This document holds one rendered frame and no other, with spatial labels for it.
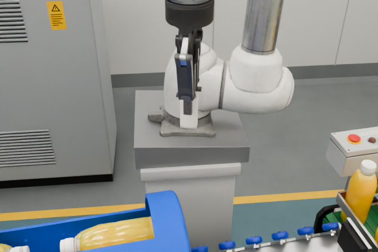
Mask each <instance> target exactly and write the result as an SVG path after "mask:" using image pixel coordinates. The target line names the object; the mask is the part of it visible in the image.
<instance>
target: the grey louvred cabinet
mask: <svg viewBox="0 0 378 252"><path fill-rule="evenodd" d="M116 132H117V127H116V117H115V108H114V99H113V89H112V84H111V74H110V64H109V55H108V50H107V40H106V30H105V21H104V11H103V6H102V0H0V189H2V188H18V187H35V186H52V185H69V184H78V183H96V182H112V181H113V176H114V164H115V150H116Z"/></svg>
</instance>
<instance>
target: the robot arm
mask: <svg viewBox="0 0 378 252"><path fill-rule="evenodd" d="M283 3H284V0H247V6H246V14H245V22H244V30H243V35H242V43H241V44H240V45H239V46H237V47H236V48H235V49H234V50H233V52H232V55H231V58H230V60H229V61H223V60H221V59H219V58H217V55H216V53H215V52H214V50H213V49H212V48H211V47H209V46H207V45H205V44H203V43H202V42H201V41H202V39H203V30H202V28H203V27H206V26H208V25H210V24H211V23H212V22H213V19H214V0H165V19H166V21H167V23H168V24H169V25H171V26H175V27H176V28H178V29H179V30H178V35H176V36H175V46H176V47H177V48H176V49H175V51H174V52H173V54H172V56H171V58H170V60H169V63H168V66H167V69H166V72H165V78H164V104H162V105H160V110H155V111H149V112H148V120H151V121H155V122H161V128H160V135H161V136H162V137H169V136H204V137H210V138H213V137H215V136H216V130H215V129H214V127H213V122H212V116H211V111H212V110H216V109H221V110H227V111H233V112H237V113H246V114H267V113H273V112H276V111H280V110H282V109H284V108H285V107H286V106H288V105H289V103H290V101H291V99H292V96H293V92H294V79H293V75H292V73H291V72H290V70H289V69H288V68H286V67H283V66H282V56H281V54H280V53H279V51H278V49H277V48H276V42H277V35H278V29H279V25H280V20H281V14H282V8H283ZM223 67H224V68H223ZM222 76H223V77H222ZM221 86H222V87H221ZM219 100H220V101H219Z"/></svg>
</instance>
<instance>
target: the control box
mask: <svg viewBox="0 0 378 252"><path fill-rule="evenodd" d="M376 131H377V132H376ZM367 132H368V133H367ZM374 132H376V133H374ZM350 134H356V135H358V136H360V138H361V140H360V141H359V142H353V141H351V140H350V139H349V138H348V136H349V135H350ZM370 137H374V138H376V142H375V143H372V142H370V141H369V140H368V139H369V138H370ZM326 159H327V160H328V161H329V163H330V164H331V165H332V166H333V168H334V169H335V170H336V171H337V173H338V174H339V176H341V177H347V176H352V175H353V173H354V172H355V171H356V170H358V169H359V167H360V166H361V164H362V161H364V160H371V161H373V162H375V163H376V166H377V167H376V170H375V172H378V127H372V128H365V129H356V130H349V131H343V132H336V133H331V136H330V141H329V144H328V149H327V154H326Z"/></svg>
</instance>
